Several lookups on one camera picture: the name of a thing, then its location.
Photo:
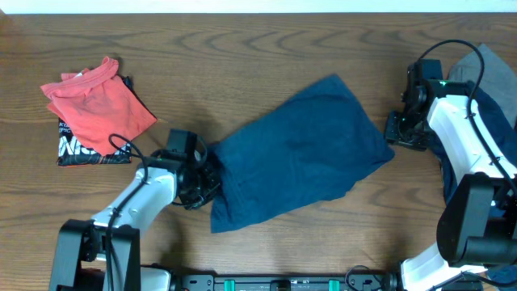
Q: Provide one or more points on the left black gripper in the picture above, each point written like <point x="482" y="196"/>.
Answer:
<point x="208" y="178"/>

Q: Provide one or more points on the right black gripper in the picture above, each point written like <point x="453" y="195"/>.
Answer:
<point x="393" y="136"/>

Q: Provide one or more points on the dark blue denim shorts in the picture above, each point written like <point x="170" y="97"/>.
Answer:
<point x="315" y="146"/>

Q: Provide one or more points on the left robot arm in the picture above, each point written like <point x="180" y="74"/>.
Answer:
<point x="104" y="252"/>

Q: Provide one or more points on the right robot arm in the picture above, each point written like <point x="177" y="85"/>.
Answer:
<point x="477" y="229"/>

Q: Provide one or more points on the blue garment in pile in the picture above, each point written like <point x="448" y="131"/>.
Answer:
<point x="505" y="137"/>

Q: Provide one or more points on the grey garment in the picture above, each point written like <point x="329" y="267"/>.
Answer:
<point x="499" y="80"/>

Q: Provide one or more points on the folded red t-shirt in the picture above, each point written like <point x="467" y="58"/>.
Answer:
<point x="95" y="104"/>

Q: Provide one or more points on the folded black printed t-shirt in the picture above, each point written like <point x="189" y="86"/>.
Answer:
<point x="72" y="153"/>

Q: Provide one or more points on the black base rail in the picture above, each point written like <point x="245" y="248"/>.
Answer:
<point x="307" y="283"/>

